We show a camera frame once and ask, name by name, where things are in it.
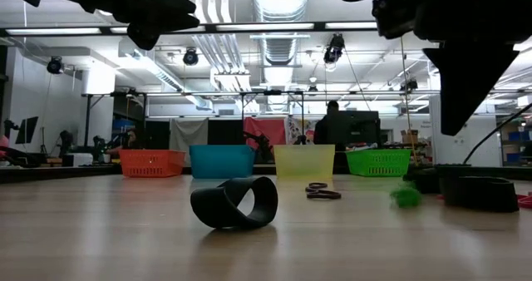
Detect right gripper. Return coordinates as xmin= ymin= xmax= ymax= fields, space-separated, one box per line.
xmin=413 ymin=0 xmax=532 ymax=137

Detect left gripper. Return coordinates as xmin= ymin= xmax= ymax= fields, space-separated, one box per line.
xmin=93 ymin=0 xmax=201 ymax=52

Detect green rubber band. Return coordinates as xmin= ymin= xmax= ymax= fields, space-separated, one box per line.
xmin=389 ymin=182 xmax=424 ymax=210

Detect black oval rubber band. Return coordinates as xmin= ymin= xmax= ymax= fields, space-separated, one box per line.
xmin=439 ymin=175 xmax=520 ymax=214

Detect brown thin rubber band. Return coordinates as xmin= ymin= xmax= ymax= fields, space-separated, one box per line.
xmin=304 ymin=181 xmax=343 ymax=201

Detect twisted wide black rubber band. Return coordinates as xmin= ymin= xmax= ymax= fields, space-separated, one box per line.
xmin=190 ymin=175 xmax=279 ymax=231

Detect overhead light bar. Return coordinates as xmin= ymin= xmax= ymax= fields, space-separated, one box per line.
xmin=0 ymin=19 xmax=379 ymax=37

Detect white pillar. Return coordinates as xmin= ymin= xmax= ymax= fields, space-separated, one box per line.
xmin=429 ymin=92 xmax=471 ymax=168

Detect cardboard boxes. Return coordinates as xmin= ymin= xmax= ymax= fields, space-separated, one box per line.
xmin=400 ymin=128 xmax=421 ymax=145

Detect blue storage bins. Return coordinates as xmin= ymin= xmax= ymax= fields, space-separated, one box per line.
xmin=500 ymin=126 xmax=532 ymax=166

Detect green plastic basket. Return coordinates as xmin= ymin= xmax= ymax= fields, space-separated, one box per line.
xmin=345 ymin=148 xmax=413 ymax=178

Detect grey hanging cloth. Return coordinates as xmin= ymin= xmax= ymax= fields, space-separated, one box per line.
xmin=169 ymin=118 xmax=209 ymax=155

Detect blue barrel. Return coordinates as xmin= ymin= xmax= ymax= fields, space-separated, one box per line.
xmin=111 ymin=118 xmax=136 ymax=137

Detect person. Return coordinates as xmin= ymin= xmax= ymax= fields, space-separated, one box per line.
xmin=313 ymin=100 xmax=351 ymax=145
xmin=106 ymin=126 xmax=143 ymax=156

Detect red hanging cloth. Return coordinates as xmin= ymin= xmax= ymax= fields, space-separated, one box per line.
xmin=243 ymin=116 xmax=288 ymax=147

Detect orange plastic basket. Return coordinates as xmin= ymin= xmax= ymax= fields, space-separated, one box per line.
xmin=117 ymin=148 xmax=187 ymax=179

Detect blue plastic basket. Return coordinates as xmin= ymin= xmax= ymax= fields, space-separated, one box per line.
xmin=189 ymin=144 xmax=256 ymax=180

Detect floral hanging cloth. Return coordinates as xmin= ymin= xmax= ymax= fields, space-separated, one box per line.
xmin=286 ymin=117 xmax=317 ymax=145

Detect background robot arms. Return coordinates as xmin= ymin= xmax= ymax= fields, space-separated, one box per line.
xmin=59 ymin=129 xmax=126 ymax=164

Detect yellow plastic basket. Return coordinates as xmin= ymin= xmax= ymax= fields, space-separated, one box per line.
xmin=273 ymin=143 xmax=337 ymax=181

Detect white box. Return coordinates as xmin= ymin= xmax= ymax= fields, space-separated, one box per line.
xmin=62 ymin=152 xmax=95 ymax=168

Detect tilted black monitor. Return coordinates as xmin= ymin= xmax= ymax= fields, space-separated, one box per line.
xmin=15 ymin=116 xmax=39 ymax=145

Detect black slanted cable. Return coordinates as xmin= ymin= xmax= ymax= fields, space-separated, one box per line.
xmin=462 ymin=101 xmax=532 ymax=166

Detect yellow cable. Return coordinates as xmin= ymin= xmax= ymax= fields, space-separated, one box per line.
xmin=398 ymin=35 xmax=418 ymax=166

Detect black background truss frame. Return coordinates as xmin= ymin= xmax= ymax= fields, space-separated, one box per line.
xmin=81 ymin=88 xmax=307 ymax=149

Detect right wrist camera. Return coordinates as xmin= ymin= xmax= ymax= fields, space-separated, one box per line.
xmin=371 ymin=0 xmax=416 ymax=40

